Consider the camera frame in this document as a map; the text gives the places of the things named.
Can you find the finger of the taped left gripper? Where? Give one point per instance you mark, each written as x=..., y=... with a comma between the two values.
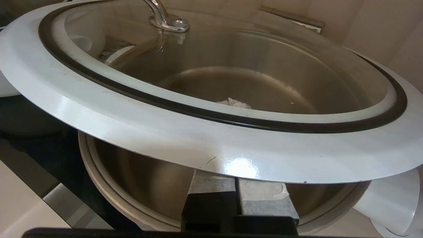
x=227, y=101
x=244, y=105

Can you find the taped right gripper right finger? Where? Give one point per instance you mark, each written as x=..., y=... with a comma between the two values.
x=264, y=201

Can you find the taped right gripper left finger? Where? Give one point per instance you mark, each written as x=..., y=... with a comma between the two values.
x=211, y=205

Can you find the glass lid with white rim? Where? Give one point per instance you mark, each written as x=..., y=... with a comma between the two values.
x=165, y=132

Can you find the white pot with steel insert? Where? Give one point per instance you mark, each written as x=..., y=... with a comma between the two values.
x=6, y=87
x=138, y=178

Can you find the large black glass cooktop panel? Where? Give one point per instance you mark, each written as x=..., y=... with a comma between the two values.
x=49, y=152

